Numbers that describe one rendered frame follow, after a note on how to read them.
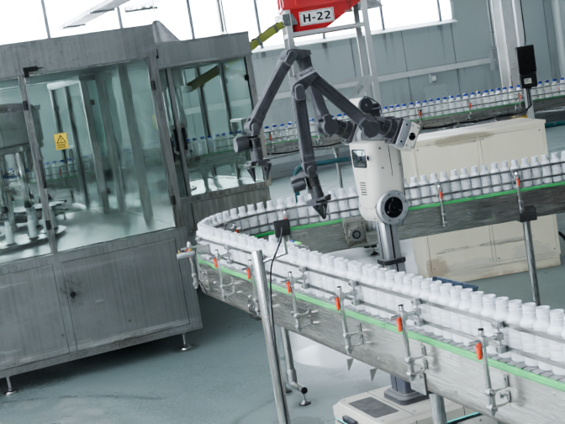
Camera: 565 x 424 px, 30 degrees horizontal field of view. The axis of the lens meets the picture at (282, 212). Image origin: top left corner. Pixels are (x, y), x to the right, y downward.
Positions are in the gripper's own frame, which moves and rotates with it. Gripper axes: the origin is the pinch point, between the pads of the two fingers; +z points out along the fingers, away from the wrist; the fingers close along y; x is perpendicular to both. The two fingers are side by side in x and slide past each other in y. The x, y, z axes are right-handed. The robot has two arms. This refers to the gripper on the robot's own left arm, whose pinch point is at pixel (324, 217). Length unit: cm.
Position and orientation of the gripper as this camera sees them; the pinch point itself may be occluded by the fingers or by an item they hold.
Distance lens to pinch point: 470.8
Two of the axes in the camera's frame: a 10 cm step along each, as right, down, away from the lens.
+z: 3.0, 9.5, 1.0
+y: 8.3, -2.1, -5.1
